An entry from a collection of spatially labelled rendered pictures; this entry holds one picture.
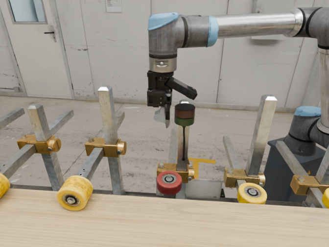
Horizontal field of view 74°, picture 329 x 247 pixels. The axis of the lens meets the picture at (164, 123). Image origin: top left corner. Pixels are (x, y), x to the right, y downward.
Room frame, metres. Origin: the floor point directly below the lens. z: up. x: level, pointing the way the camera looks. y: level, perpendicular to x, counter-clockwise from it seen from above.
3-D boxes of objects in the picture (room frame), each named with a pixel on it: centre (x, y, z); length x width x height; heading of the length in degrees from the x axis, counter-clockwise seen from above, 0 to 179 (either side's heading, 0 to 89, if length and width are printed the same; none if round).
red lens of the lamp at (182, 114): (0.58, -0.06, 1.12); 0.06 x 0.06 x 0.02
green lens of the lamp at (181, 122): (0.58, -0.06, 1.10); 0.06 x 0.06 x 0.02
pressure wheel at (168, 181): (0.53, -0.02, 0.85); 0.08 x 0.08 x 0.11
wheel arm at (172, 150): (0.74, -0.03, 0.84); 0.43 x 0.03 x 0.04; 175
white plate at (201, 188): (0.65, -0.10, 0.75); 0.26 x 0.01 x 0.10; 85
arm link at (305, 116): (1.16, -0.86, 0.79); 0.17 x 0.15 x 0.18; 17
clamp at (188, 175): (0.63, -0.04, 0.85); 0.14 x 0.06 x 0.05; 85
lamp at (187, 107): (0.58, -0.06, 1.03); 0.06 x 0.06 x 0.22; 85
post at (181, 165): (0.63, -0.06, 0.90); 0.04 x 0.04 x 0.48; 85
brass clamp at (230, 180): (0.61, -0.29, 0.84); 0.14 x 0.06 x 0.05; 85
